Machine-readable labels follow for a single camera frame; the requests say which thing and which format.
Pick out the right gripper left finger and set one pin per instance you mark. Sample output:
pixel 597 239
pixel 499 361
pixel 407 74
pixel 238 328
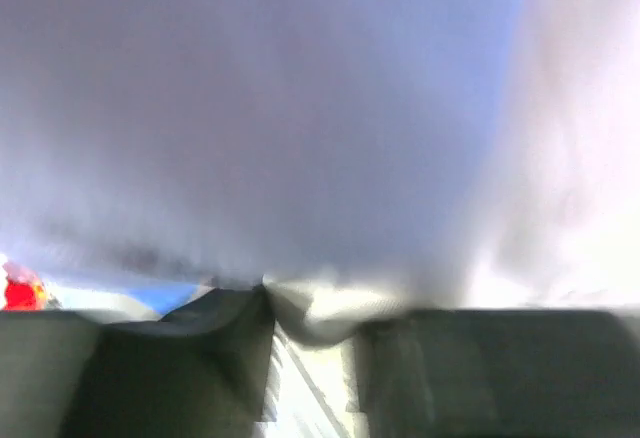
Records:
pixel 200 371

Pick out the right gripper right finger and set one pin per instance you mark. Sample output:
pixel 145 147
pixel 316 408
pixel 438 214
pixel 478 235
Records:
pixel 500 373

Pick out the pink cartoon pillowcase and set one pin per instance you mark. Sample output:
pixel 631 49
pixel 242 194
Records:
pixel 363 155

